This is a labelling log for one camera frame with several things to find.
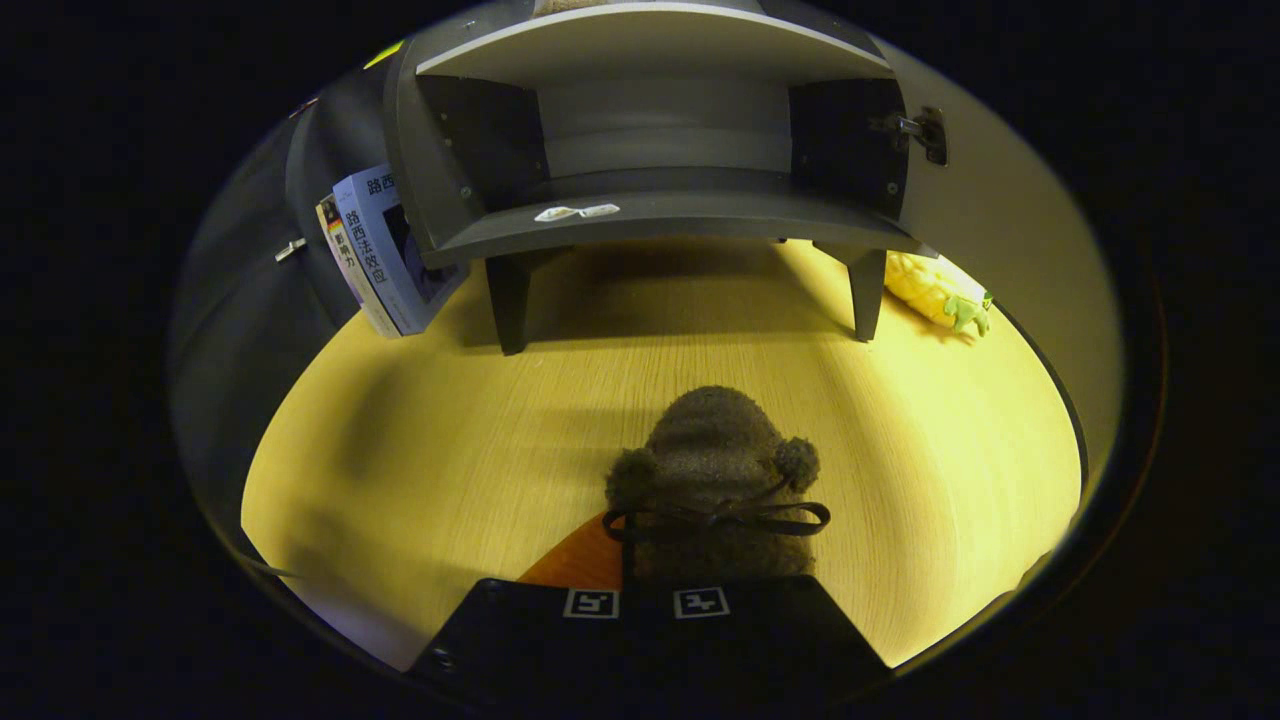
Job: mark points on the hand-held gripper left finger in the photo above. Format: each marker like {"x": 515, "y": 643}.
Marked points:
{"x": 520, "y": 640}

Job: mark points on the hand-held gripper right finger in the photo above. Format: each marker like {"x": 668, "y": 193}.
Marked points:
{"x": 760, "y": 640}

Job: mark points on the brown fuzzy shoe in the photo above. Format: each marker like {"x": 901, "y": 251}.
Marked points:
{"x": 710, "y": 440}

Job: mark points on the grey shoe cabinet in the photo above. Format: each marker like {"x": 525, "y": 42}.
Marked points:
{"x": 660, "y": 220}

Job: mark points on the beige shoe cabinet door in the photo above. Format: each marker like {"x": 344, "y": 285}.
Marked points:
{"x": 1020, "y": 220}

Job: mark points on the metal door hinge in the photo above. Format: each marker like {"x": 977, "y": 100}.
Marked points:
{"x": 920, "y": 130}

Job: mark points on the yellow pineapple plush toy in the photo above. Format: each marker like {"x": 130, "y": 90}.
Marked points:
{"x": 925, "y": 285}

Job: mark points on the black backdrop cloth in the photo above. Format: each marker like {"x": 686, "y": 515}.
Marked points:
{"x": 240, "y": 330}

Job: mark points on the white clip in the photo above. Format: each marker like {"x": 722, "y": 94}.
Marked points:
{"x": 290, "y": 249}

